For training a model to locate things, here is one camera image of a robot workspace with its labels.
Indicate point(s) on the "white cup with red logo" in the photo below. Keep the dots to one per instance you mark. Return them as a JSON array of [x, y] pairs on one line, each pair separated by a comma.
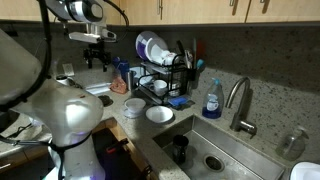
[[168, 57]]

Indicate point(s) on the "grey bowl on saucer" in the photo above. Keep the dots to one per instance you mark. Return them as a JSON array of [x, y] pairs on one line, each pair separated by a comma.
[[135, 106]]

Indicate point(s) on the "blue dish soap bottle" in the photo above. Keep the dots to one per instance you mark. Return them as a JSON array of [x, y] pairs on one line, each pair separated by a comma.
[[213, 103]]

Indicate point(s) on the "metal knife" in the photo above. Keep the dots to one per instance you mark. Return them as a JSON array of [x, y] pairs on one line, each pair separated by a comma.
[[188, 58]]

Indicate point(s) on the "flat white tray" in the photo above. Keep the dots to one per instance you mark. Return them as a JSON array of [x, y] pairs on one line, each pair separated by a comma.
[[98, 89]]

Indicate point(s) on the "white ceramic mug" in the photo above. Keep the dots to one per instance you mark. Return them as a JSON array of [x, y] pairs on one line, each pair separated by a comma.
[[160, 87]]

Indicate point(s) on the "black mug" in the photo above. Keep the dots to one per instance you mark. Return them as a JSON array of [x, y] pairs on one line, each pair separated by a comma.
[[180, 150]]

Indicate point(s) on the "teal utensil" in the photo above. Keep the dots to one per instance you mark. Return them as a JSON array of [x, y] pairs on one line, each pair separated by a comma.
[[200, 64]]

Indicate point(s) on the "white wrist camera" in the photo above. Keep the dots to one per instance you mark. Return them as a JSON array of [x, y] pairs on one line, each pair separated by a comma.
[[83, 37]]

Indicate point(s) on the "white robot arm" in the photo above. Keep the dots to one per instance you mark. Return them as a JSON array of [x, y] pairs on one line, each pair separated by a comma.
[[73, 110]]

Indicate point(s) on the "white shallow bowl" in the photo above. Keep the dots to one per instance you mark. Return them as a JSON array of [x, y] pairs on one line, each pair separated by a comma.
[[159, 115]]

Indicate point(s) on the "orange plastic bag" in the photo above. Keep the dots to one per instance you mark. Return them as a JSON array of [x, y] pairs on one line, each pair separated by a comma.
[[119, 86]]

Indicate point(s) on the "grey rack drip tray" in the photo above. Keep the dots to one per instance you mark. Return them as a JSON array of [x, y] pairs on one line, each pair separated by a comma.
[[155, 67], [150, 95]]

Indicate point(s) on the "purple plate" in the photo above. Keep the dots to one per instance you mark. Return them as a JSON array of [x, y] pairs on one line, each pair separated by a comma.
[[140, 46]]

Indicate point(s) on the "red spatula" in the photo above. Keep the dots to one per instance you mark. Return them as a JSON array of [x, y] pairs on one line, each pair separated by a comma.
[[200, 48]]

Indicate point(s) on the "stainless steel cup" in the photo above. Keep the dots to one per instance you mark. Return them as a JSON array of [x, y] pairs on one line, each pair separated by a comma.
[[130, 81]]

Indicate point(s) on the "blue sponge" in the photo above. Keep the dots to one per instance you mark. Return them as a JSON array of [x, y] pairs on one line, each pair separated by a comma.
[[177, 101]]

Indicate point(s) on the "white wall outlet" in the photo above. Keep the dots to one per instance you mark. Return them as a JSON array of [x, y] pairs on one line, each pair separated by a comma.
[[68, 70]]

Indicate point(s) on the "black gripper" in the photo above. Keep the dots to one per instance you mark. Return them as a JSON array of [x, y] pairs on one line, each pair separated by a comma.
[[97, 50]]

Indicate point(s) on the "wooden wall cabinet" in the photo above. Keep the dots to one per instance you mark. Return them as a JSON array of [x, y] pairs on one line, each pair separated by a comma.
[[200, 11]]

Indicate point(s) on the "white rounded basin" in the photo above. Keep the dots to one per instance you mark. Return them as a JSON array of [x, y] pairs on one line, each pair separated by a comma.
[[305, 173]]

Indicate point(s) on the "stainless steel sink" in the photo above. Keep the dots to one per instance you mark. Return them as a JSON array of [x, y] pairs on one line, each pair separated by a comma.
[[233, 153]]

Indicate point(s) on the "brushed metal faucet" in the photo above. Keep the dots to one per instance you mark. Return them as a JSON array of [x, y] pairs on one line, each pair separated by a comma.
[[238, 123]]

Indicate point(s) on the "small round metal container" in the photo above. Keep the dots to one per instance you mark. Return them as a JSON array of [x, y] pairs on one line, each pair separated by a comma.
[[62, 80]]

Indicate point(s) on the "white plate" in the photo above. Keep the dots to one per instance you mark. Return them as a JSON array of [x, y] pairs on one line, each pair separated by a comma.
[[155, 50]]

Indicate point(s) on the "blue plastic bottle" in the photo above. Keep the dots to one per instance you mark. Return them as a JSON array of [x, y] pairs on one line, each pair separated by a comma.
[[124, 68], [115, 62]]

